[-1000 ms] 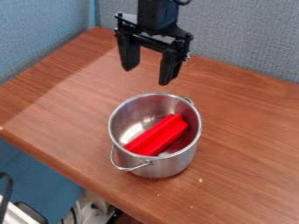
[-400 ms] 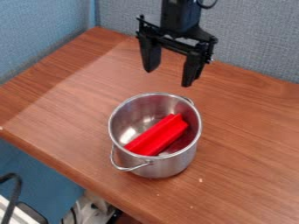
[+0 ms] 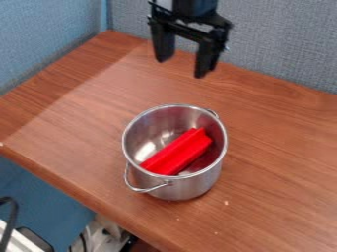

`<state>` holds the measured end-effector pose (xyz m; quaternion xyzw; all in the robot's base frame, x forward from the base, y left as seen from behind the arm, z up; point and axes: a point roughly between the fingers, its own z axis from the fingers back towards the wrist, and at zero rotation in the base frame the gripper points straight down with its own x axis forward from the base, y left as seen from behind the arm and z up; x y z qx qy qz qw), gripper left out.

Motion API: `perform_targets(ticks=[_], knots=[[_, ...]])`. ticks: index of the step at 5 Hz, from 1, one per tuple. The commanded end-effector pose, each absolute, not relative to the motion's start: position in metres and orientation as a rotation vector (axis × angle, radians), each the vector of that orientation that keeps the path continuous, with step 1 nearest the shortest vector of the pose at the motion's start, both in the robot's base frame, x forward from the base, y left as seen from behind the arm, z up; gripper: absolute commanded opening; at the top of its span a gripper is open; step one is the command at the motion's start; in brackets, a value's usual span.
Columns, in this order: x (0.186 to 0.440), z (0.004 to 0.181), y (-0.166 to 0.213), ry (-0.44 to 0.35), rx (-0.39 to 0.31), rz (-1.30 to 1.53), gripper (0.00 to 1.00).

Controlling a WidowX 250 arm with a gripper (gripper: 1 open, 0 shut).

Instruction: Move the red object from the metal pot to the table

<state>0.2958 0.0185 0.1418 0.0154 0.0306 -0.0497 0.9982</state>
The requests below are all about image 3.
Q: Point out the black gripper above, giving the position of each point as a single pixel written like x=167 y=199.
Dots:
x=193 y=20

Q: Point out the white striped bag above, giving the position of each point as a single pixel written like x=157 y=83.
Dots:
x=27 y=242

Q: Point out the metal pot with handles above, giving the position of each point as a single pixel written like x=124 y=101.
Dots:
x=150 y=132

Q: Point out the red rectangular block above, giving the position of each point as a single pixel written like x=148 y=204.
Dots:
x=180 y=153

